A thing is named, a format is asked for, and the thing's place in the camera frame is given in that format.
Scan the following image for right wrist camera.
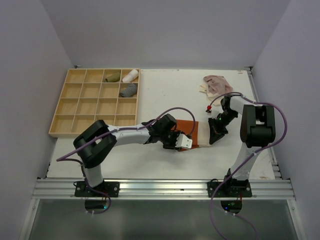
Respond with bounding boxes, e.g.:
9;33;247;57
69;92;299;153
205;105;220;119

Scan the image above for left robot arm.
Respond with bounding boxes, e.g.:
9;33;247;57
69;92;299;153
73;114;185;197

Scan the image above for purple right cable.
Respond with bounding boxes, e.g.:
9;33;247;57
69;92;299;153
207;91;289;240

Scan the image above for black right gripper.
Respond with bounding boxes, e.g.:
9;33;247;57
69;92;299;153
208;109;239;144

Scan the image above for grey rolled underwear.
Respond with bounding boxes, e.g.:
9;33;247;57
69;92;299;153
119;83;138;98

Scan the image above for olive rolled underwear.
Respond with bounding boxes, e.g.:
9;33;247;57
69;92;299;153
104;72;121;83

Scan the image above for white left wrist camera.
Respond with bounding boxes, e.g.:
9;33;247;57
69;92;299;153
175;133;193;150

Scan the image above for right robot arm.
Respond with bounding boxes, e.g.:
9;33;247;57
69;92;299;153
207;94;276;197

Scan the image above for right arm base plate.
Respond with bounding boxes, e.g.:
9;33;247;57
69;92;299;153
206;178;253;198

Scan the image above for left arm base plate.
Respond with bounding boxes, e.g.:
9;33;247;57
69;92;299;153
73;181;120;198

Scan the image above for white rolled underwear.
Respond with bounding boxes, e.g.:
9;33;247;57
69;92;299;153
122;69;139;83

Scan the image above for aluminium mounting rail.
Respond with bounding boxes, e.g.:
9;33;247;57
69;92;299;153
32;178;295;200

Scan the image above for pink underwear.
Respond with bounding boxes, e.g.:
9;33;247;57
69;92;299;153
203;75;233;95

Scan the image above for wooden compartment tray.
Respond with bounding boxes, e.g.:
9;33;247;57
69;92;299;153
48;68;141;138

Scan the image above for orange and cream underwear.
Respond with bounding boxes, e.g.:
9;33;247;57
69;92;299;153
176;119;211;150

